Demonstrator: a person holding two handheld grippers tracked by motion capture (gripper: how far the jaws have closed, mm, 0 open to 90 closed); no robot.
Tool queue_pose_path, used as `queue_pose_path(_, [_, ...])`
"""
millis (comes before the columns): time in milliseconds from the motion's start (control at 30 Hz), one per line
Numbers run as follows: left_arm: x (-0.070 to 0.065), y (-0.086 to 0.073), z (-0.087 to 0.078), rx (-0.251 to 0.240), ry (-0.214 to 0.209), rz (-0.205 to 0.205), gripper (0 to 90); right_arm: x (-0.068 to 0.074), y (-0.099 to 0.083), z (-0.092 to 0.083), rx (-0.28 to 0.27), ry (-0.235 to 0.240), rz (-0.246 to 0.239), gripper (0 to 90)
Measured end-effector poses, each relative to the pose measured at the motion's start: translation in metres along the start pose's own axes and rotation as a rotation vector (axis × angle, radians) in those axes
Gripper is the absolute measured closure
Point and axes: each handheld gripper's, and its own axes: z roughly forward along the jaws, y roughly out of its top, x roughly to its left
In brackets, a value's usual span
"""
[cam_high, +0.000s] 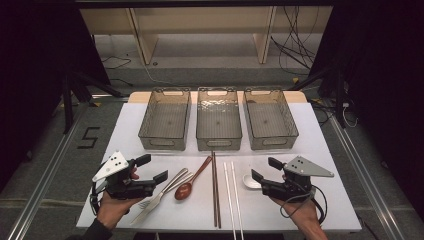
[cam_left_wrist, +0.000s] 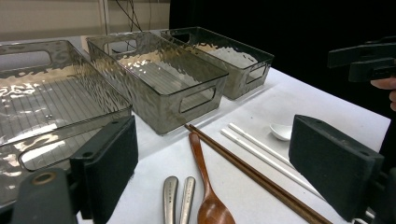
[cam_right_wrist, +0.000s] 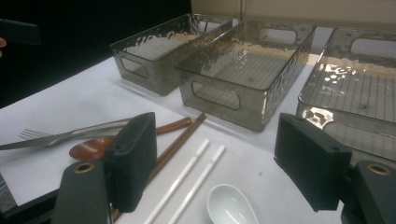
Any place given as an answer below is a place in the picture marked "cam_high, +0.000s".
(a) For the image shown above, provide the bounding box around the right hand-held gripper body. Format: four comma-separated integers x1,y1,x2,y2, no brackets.
261,155,335,203

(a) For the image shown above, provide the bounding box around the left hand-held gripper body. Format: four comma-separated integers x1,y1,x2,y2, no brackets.
91,150,158,201

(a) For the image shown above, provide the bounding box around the white ceramic spoon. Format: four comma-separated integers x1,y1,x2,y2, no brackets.
242,173,263,190

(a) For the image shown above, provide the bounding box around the silver metal fork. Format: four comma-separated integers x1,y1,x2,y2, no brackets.
137,168,190,210

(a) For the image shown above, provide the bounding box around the brown wooden spoon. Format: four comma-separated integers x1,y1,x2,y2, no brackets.
174,155,213,201

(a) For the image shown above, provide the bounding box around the white chopstick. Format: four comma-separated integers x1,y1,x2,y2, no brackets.
223,161,237,240
231,161,245,240

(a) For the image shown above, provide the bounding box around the smoky clear plastic bin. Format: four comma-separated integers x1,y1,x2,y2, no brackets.
195,86,243,152
137,87,192,152
242,87,300,151

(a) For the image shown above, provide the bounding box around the person's right hand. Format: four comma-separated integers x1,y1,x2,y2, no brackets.
271,198,322,231

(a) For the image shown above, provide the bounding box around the person's left hand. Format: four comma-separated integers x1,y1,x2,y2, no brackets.
96,191,144,231

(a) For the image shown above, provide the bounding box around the silver metal knife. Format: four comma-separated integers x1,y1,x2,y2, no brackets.
129,172,195,226

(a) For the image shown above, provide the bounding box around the white table mat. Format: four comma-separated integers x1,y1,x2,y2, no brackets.
75,101,363,233

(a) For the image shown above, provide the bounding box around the black tripod stand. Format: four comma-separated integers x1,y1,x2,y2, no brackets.
61,69,124,134
289,63,348,129

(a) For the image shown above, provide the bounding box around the black curtain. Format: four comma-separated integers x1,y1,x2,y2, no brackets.
309,0,424,214
0,6,111,191

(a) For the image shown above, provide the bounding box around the beige wooden desk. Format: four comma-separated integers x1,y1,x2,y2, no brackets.
79,6,334,66

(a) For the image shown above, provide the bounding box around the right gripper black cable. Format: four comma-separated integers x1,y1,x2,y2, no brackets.
279,184,328,225

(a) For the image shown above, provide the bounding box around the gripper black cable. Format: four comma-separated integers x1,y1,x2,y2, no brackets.
89,181,108,214
279,184,328,225

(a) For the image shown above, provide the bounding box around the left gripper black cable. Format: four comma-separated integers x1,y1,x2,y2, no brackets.
89,181,108,214

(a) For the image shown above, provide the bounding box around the aluminium floor rail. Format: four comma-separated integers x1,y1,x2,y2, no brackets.
6,103,88,240
328,114,406,240

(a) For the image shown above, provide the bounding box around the white floor cable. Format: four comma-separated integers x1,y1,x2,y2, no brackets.
128,49,174,86

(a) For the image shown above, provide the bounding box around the black floor cable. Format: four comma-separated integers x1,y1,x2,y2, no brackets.
101,55,133,70

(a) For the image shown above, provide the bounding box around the bundle of black floor cables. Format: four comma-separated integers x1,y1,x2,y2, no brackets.
269,6,318,76

